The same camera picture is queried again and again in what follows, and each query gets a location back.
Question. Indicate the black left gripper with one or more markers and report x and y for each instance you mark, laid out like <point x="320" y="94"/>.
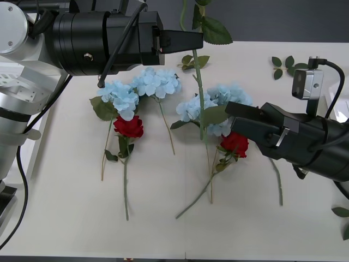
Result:
<point x="128" y="54"/>

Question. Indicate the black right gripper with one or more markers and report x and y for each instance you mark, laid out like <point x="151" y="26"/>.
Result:
<point x="300" y="136"/>

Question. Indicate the pale blue artificial flower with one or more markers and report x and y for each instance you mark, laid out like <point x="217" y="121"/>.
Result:
<point x="117" y="92"/>
<point x="155" y="82"/>
<point x="231" y="94"/>
<point x="191" y="107"/>

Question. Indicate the silver and black left arm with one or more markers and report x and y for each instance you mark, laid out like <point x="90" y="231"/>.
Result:
<point x="76" y="43"/>

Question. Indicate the loose green leaf twig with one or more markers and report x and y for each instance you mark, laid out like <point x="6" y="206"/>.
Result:
<point x="340" y="212"/>
<point x="201" y="60"/>
<point x="289" y="62"/>

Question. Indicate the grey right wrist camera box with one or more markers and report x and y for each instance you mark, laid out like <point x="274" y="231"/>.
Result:
<point x="310" y="84"/>

